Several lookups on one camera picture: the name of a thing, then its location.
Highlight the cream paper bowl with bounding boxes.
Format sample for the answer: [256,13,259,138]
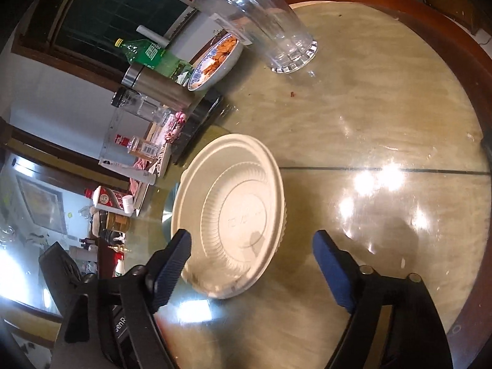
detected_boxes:
[171,134,287,299]

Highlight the white paper cup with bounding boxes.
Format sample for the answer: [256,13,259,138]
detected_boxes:
[122,194,134,216]

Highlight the white liquor bottle red cap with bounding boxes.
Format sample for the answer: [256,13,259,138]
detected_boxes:
[84,186,129,215]

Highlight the small glass liquor bottle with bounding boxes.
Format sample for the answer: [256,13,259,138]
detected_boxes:
[114,134,161,161]

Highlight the clear plastic bottle black cap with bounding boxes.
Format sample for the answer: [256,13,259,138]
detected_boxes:
[111,87,173,126]

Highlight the steel thermos flask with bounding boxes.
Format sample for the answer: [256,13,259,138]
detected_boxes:
[121,62,194,111]

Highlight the blue white food dish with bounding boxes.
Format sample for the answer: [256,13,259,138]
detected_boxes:
[187,34,244,92]

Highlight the green soda bottle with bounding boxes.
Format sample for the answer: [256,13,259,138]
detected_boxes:
[114,38,193,86]

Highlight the clear glass mug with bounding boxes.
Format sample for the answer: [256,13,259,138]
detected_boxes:
[192,0,318,74]

